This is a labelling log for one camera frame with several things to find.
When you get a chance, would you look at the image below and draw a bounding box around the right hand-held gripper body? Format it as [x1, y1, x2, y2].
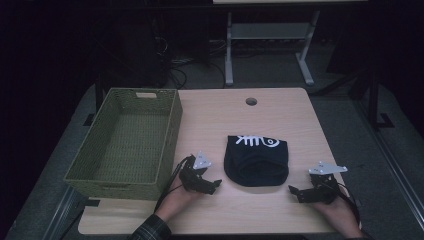
[307, 161, 349, 205]

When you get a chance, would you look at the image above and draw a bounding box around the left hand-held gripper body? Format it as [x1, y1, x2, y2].
[178, 150, 213, 195]

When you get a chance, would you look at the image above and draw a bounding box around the black cloth with white print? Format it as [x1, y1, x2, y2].
[223, 134, 290, 188]

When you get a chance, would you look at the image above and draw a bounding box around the green woven basket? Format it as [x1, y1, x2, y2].
[63, 87, 184, 202]

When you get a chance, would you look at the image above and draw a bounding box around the person's left hand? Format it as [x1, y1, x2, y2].
[154, 175, 202, 224]

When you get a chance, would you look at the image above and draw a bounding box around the dark metal stand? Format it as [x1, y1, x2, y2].
[313, 64, 396, 132]

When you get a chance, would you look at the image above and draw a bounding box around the white metal stand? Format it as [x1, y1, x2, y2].
[224, 9, 322, 88]

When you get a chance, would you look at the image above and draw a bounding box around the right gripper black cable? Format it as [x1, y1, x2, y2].
[335, 181, 363, 228]

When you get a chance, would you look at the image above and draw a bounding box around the grey metal floor rail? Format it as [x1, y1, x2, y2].
[352, 98, 424, 232]

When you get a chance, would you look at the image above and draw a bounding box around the bundle of floor cables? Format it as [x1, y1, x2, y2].
[153, 34, 228, 90]

